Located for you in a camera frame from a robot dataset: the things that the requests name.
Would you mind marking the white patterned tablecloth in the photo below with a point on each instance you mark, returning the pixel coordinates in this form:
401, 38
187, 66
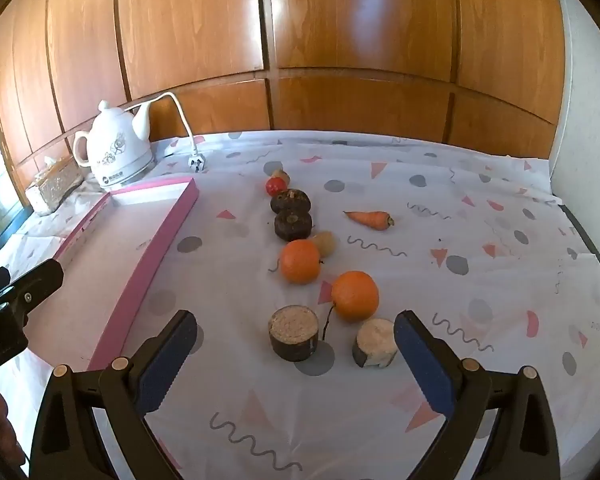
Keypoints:
480, 285

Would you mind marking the white ceramic electric kettle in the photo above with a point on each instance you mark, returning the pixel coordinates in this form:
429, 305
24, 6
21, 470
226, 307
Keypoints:
115, 150

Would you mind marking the small tan potato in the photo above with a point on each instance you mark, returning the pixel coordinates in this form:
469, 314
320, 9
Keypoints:
326, 243
283, 175

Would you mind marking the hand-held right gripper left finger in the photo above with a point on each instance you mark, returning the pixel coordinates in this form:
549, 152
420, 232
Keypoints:
162, 365

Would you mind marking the pale-faced cut root chunk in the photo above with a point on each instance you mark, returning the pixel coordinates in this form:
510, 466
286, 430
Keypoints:
292, 332
375, 342

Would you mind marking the glittery tissue box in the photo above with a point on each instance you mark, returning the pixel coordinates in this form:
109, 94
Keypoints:
55, 187

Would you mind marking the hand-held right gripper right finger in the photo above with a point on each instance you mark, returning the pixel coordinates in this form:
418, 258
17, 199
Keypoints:
422, 365

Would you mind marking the red tomato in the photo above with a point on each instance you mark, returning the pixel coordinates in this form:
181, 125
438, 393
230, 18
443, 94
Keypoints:
276, 187

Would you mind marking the dark brown root chunk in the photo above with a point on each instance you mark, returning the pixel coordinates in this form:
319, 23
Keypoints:
293, 226
290, 201

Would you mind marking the small carrot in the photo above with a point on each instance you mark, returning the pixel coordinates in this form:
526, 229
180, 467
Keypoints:
370, 219

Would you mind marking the orange with stem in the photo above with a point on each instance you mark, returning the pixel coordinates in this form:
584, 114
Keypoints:
300, 261
355, 296

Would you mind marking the wooden wardrobe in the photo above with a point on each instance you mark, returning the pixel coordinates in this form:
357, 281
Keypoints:
330, 35

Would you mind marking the shallow pink cardboard box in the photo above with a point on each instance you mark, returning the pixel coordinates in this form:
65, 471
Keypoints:
120, 260

